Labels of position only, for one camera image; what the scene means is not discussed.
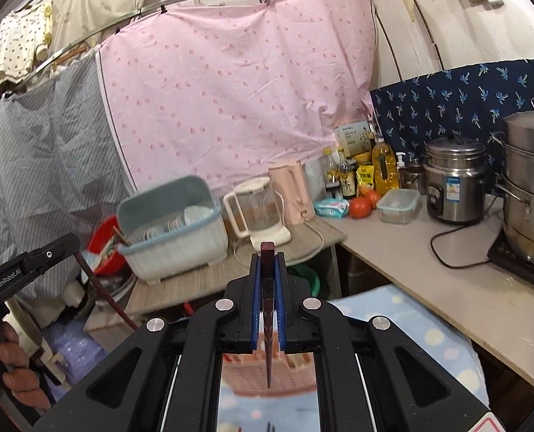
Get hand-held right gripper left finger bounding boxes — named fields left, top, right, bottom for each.
left=33, top=253, right=265, bottom=432

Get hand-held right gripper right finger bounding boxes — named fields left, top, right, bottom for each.
left=273, top=253, right=494, bottom=432

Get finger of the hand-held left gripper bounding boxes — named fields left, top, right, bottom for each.
left=79, top=279, right=98, bottom=321
left=22, top=233, right=83, bottom=276

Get dark red chopstick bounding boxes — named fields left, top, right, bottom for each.
left=261, top=241, right=277, bottom=390
left=75, top=252, right=138, bottom=330

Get person's left hand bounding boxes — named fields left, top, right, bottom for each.
left=0, top=319, right=54, bottom=411

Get green plastic basin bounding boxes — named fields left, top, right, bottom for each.
left=287, top=263, right=321, bottom=299

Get translucent plastic bag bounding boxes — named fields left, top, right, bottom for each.
left=41, top=321, right=111, bottom=372

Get red plastic basin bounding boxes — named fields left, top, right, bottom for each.
left=88, top=216, right=131, bottom=276

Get pink plastic basket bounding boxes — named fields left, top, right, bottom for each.
left=221, top=351, right=318, bottom=397

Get white glass kettle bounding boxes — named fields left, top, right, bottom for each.
left=222, top=177, right=293, bottom=248

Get grey striped sheet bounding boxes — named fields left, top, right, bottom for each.
left=0, top=54, right=135, bottom=298

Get blue-grey plastic dish basket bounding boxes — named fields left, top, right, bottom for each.
left=116, top=175, right=230, bottom=284

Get white plates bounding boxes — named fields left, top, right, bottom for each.
left=143, top=220, right=187, bottom=242

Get white bowl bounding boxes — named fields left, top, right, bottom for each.
left=183, top=205, right=214, bottom=226

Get blue tissue packet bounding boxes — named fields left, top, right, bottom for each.
left=314, top=197, right=351, bottom=218

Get pink electric kettle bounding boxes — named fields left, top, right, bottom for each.
left=268, top=161, right=315, bottom=226

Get dark sauce bottle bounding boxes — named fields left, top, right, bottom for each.
left=339, top=157, right=358, bottom=201

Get yellow-capped sauce bottle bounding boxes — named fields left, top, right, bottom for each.
left=323, top=148, right=342, bottom=199

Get clear food container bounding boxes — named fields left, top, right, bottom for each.
left=376, top=188, right=422, bottom=225

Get yellow seasoning packet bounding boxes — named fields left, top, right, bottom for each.
left=356, top=165, right=376, bottom=197

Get yellow cooking oil bottle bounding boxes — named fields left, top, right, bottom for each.
left=371, top=137, right=401, bottom=192

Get white green carton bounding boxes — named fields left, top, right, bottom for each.
left=333, top=120, right=374, bottom=159

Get small metal pot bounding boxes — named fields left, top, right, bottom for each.
left=400, top=158, right=428, bottom=195

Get dotted baby garment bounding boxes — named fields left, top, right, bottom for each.
left=0, top=2, right=54, bottom=87

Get stainless steel rice cooker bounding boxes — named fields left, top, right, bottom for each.
left=424, top=132, right=489, bottom=226

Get pink printed sheet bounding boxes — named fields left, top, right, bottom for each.
left=95, top=0, right=379, bottom=195

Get black induction cooker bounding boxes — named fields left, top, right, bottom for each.
left=487, top=233, right=534, bottom=292

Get navy printed cloth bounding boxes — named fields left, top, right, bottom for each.
left=369, top=58, right=534, bottom=195

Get stacked steel steamer pot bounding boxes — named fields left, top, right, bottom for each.
left=494, top=110, right=534, bottom=266

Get black power cable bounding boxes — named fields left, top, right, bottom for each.
left=430, top=193, right=504, bottom=270

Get metal curtain rail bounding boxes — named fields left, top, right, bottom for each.
left=0, top=0, right=368, bottom=100

